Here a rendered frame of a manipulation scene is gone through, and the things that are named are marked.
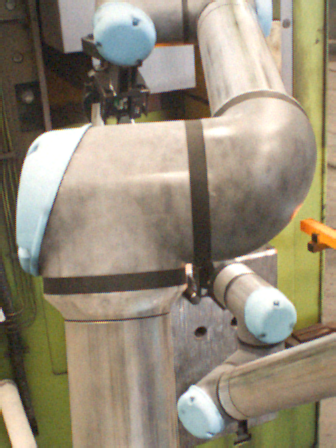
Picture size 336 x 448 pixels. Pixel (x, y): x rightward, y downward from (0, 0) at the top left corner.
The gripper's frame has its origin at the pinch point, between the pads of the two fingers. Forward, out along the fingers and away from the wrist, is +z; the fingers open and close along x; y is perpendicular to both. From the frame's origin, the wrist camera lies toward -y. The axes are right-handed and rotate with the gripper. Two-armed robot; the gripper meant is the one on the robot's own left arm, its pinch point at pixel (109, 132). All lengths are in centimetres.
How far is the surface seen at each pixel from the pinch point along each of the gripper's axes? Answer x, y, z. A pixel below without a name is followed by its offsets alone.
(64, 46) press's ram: -2.6, -17.8, -5.5
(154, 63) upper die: 13.9, -15.4, -0.8
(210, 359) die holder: 19, 19, 53
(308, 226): 47, 4, 35
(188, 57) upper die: 20.8, -15.5, -1.0
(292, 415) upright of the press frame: 52, 20, 100
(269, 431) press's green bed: 34, 30, 76
